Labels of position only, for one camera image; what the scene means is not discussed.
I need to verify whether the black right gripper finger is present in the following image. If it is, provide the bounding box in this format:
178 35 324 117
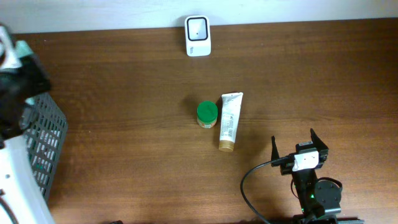
271 136 280 167
310 128 328 150

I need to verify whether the white tube with gold cap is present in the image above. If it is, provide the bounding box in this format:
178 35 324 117
219 92 243 152

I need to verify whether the green lidded jar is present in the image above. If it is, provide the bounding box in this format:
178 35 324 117
197 101 218 129

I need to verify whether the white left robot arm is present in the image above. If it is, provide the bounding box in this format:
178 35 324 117
1 54 54 223

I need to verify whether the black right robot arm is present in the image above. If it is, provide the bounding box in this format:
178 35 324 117
271 129 365 224

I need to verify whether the white barcode scanner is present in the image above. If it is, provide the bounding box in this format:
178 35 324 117
184 15 211 57

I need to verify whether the grey plastic basket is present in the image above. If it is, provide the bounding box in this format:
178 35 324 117
24 93 68 200

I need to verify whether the black right camera cable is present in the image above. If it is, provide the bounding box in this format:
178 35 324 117
239 156 295 224

